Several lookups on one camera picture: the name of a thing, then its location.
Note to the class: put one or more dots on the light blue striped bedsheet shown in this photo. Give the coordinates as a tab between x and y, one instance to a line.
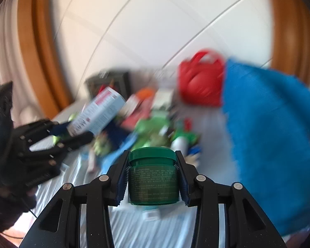
72	171

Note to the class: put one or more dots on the black gift box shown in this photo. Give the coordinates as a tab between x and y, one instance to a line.
111	80

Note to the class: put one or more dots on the orange haired pink doll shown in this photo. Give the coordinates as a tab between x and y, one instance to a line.
144	94

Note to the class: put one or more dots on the wooden wall frame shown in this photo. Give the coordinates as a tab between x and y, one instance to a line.
41	44

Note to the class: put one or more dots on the red toy carry case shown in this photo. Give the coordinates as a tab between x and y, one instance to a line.
201	82

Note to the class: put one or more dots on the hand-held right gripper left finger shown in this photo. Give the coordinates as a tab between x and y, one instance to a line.
121	183

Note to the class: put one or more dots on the light green round plate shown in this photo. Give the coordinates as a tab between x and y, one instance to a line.
152	130

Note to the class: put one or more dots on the white plastic bottle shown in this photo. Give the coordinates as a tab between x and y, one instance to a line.
179	144

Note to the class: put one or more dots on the small white blue plush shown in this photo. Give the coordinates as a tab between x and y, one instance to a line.
195	153

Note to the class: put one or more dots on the green plastic jar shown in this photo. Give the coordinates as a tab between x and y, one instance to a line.
152	180

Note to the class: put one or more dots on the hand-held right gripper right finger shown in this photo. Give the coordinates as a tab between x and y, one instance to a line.
184	186

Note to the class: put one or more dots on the person's left hand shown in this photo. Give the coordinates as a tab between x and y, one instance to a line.
5	204

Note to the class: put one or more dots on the white green carton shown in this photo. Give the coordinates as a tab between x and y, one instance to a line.
164	98

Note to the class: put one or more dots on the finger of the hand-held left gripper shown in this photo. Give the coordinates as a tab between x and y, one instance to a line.
36	131
64	144

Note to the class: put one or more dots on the blue plastic storage crate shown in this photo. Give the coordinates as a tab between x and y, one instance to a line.
268	134

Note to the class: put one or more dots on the white blue printed box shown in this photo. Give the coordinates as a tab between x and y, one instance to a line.
98	111

